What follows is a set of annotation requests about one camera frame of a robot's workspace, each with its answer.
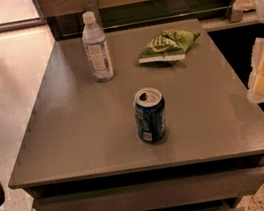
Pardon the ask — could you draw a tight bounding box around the green jalapeno chip bag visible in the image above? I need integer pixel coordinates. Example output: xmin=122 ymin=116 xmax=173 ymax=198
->
xmin=138 ymin=28 xmax=201 ymax=64

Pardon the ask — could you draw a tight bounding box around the grey drawer cabinet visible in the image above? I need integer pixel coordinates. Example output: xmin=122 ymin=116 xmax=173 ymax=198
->
xmin=9 ymin=27 xmax=264 ymax=211

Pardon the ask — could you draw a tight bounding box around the wooden wall shelf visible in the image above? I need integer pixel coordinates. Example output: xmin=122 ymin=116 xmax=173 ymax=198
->
xmin=201 ymin=12 xmax=259 ymax=32

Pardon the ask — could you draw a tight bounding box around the clear plastic water bottle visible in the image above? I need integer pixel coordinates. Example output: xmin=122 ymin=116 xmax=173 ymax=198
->
xmin=82 ymin=11 xmax=114 ymax=82

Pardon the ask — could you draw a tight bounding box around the blue soda can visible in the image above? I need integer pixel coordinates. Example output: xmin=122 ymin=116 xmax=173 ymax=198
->
xmin=133 ymin=87 xmax=166 ymax=143

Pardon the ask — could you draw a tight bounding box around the left metal wall bracket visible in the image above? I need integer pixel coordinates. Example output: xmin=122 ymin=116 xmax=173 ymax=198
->
xmin=82 ymin=0 xmax=103 ymax=26

